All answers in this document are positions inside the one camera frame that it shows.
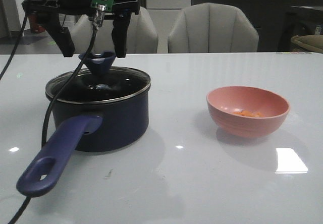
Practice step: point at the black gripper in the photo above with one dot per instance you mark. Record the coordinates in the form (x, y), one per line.
(48, 12)

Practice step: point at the glass lid with blue knob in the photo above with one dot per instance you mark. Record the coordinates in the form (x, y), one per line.
(101, 82)

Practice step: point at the dark blue saucepan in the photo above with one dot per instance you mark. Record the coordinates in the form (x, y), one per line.
(83, 127)

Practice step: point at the pink bowl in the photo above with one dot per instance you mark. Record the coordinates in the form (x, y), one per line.
(222, 102)

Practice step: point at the orange ham pieces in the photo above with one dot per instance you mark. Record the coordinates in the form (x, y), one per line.
(246, 113)

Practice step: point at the left beige chair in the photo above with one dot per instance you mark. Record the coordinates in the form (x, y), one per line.
(141, 37)

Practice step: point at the beige chair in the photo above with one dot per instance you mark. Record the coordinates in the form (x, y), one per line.
(141, 37)
(212, 28)

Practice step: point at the red bin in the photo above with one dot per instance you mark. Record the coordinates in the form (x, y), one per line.
(34, 27)

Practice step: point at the right beige chair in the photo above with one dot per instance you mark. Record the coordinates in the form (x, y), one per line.
(212, 28)

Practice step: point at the dark counter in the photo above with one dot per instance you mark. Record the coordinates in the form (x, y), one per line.
(266, 16)

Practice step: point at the tan cushion seat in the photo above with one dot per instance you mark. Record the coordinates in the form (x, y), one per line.
(311, 43)

